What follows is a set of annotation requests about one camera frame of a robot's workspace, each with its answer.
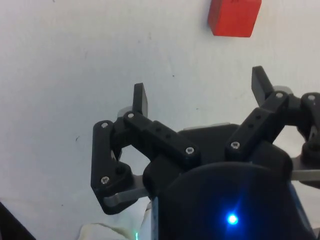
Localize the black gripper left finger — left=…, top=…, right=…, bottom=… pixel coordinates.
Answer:
left=90, top=83, right=202, bottom=216

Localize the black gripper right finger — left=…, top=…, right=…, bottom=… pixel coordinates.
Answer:
left=224, top=65, right=320, bottom=187

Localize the red cube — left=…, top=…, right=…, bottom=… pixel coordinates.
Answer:
left=207, top=0, right=263, bottom=38

